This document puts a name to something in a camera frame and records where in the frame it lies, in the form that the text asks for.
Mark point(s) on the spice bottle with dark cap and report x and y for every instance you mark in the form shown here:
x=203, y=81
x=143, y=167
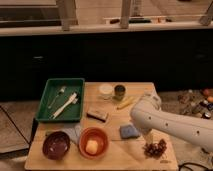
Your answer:
x=206, y=115

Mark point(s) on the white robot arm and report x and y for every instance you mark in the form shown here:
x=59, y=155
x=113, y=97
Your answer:
x=147, y=114

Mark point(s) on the wooden table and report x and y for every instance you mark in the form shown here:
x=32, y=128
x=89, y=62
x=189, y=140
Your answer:
x=121, y=154

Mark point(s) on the grey cloth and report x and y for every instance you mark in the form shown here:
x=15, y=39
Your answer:
x=74, y=131

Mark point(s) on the dark green cup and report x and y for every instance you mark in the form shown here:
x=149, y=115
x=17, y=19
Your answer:
x=119, y=91

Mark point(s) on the brown rectangular block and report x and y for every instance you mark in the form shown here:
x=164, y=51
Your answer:
x=97, y=114

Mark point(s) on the orange bowl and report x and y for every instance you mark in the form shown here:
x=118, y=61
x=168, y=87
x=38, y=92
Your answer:
x=97, y=134

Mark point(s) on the purple bowl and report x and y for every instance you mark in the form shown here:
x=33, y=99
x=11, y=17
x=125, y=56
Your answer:
x=56, y=145

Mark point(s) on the yellow lemon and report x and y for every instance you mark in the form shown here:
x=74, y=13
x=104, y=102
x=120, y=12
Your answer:
x=91, y=147

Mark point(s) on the white cup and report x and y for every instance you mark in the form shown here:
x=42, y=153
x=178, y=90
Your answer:
x=105, y=91

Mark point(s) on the bunch of dark grapes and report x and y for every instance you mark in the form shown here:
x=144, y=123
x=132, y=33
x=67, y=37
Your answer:
x=155, y=150

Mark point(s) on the green plastic tray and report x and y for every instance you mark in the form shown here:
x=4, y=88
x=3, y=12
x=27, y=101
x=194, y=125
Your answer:
x=73, y=112

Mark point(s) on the yellow banana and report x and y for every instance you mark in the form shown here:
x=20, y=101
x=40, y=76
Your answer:
x=125, y=103

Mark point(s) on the metal spoon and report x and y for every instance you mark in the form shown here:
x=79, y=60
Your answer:
x=60, y=92

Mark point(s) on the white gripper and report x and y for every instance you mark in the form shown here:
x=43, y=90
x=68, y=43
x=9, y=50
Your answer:
x=148, y=138

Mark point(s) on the blue sponge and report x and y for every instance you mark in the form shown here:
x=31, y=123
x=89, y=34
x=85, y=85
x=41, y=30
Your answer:
x=128, y=131

